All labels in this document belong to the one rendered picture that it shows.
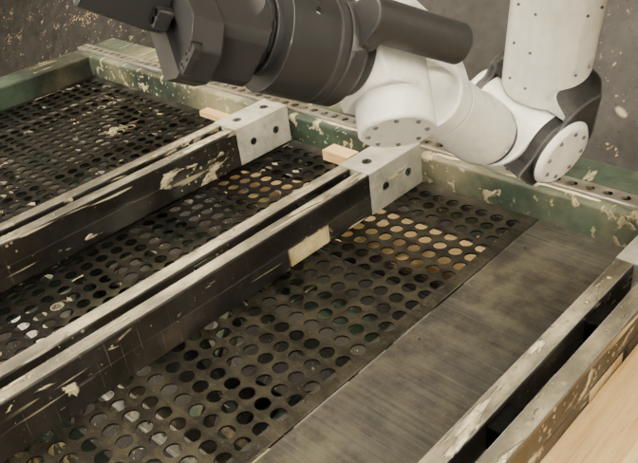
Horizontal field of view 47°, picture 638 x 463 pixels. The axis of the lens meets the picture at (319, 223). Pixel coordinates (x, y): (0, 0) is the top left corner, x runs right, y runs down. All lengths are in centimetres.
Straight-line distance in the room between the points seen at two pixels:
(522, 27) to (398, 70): 20
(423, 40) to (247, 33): 14
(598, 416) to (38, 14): 374
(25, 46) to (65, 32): 39
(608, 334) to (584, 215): 30
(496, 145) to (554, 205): 33
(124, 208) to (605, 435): 77
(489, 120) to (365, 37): 22
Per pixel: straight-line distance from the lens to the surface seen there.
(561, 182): 110
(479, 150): 76
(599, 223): 107
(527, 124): 81
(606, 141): 204
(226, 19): 52
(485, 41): 225
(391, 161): 113
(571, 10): 74
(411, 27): 58
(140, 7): 53
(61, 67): 191
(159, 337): 91
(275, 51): 55
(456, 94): 69
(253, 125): 132
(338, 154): 128
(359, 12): 58
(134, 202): 121
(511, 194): 112
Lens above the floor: 190
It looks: 50 degrees down
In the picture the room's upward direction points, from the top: 83 degrees counter-clockwise
